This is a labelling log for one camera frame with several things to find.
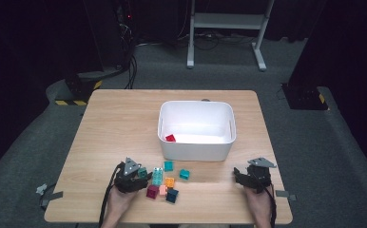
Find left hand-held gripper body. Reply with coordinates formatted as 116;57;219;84
113;157;148;195

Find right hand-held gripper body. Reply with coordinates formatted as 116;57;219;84
245;157;278;195

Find long mint toy block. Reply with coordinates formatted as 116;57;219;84
151;166;164;186

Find dark blue toy block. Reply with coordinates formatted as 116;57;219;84
165;188;180;204

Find white plastic bin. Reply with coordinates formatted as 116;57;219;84
157;100;238;162

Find person's left hand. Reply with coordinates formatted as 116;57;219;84
103;185;139;223

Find person's right hand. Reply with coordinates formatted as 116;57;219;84
242;185;275;221

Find grey tape strip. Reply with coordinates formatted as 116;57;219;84
40;190;65;209
275;189;298;202

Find black stand base striped tape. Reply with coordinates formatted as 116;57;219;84
54;72;104;107

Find white metal stand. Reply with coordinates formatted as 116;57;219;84
185;0;276;72

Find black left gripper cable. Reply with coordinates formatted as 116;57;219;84
98;161;126;228

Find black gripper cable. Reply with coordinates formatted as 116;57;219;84
98;161;126;228
252;172;278;228

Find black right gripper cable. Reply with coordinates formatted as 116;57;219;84
252;172;278;228

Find black cable bundle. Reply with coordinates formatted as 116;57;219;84
118;18;139;90

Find black floor cables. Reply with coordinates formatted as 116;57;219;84
178;29;259;51

